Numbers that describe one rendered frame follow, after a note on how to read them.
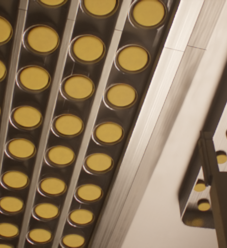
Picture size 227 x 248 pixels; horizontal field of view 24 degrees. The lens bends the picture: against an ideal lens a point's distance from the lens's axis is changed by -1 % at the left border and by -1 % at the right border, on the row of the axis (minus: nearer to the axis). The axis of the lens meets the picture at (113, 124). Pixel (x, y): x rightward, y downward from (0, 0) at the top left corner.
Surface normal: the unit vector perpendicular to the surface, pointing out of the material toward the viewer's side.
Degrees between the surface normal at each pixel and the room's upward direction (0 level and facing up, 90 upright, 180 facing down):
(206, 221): 90
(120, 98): 0
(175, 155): 0
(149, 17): 0
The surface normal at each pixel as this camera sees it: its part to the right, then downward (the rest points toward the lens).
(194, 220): 0.17, -0.75
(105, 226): 0.00, 0.65
